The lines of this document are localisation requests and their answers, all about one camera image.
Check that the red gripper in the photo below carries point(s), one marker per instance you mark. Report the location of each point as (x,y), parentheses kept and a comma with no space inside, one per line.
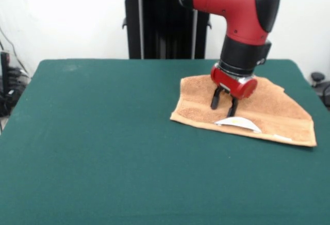
(232,85)

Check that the tan terry towel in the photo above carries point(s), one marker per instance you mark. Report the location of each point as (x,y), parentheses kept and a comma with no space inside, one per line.
(270,106)

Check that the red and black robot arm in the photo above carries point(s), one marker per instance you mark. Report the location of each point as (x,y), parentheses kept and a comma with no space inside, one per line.
(232,3)

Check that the black office chair base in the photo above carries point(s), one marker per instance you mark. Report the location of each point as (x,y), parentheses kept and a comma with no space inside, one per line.
(317,76)

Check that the dark green table cloth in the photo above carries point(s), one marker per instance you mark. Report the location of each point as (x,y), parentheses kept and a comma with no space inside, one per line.
(103,145)

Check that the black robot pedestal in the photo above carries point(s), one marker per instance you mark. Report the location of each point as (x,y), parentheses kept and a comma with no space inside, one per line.
(159,29)

